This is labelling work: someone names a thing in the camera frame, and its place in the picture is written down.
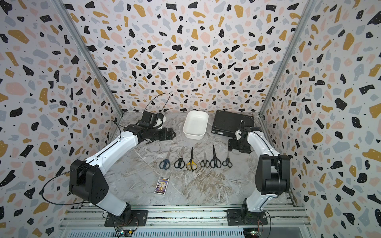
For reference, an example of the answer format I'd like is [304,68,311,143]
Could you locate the colourful card pack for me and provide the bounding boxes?
[154,177,169,195]

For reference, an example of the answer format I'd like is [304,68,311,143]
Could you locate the aluminium rail frame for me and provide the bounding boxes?
[58,204,315,238]

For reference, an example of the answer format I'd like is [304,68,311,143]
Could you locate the yellow black handled scissors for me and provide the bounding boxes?
[186,148,197,172]

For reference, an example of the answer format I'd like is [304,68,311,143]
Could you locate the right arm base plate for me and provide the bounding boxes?
[226,208,268,226]

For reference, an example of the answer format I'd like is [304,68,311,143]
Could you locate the white plastic storage box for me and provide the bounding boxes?
[183,111,209,140]

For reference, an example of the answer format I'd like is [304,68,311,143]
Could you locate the black hard case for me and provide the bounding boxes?
[211,110,255,138]

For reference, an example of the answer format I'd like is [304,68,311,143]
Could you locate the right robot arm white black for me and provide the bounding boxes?
[228,126,291,224]

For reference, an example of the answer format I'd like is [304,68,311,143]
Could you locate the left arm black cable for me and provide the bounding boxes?
[39,92,172,206]

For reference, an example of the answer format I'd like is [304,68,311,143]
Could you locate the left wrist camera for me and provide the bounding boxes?
[138,111,165,129]

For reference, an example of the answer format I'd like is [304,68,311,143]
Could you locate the blue handled scissors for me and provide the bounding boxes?
[159,147,172,170]

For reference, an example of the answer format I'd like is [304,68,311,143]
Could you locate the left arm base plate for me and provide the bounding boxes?
[104,210,148,227]

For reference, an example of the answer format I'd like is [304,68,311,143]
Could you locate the short black handled scissors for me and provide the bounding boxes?
[222,151,233,168]

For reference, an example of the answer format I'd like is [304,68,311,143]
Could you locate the black handled large scissors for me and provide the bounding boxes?
[174,146,185,169]

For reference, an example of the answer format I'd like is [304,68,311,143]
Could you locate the all black scissors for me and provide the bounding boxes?
[210,146,222,169]

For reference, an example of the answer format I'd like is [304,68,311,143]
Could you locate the small black scissors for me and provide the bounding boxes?
[200,152,210,168]

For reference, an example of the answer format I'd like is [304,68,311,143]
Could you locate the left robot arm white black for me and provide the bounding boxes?
[69,124,176,217]

